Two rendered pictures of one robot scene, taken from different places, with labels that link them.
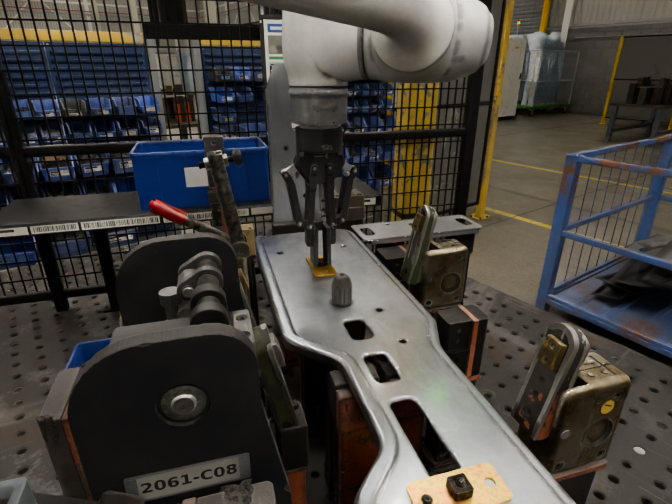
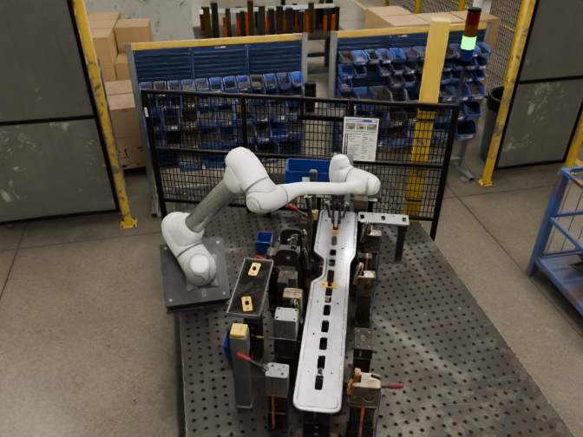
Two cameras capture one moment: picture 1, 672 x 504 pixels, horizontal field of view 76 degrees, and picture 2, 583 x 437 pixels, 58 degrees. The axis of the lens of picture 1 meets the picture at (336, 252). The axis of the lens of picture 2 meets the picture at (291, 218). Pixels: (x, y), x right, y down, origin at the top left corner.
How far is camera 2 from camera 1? 2.23 m
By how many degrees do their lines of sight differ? 24
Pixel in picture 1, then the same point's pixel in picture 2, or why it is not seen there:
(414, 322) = (348, 254)
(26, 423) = (242, 253)
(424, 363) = (342, 264)
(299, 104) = not seen: hidden behind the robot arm
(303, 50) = (332, 178)
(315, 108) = not seen: hidden behind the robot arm
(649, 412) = (443, 306)
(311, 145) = (333, 198)
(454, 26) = (363, 188)
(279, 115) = not seen: hidden behind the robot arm
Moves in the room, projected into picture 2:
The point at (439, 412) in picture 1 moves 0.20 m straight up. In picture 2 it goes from (337, 274) to (338, 242)
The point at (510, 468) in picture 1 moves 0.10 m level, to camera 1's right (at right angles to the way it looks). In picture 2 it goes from (341, 284) to (361, 290)
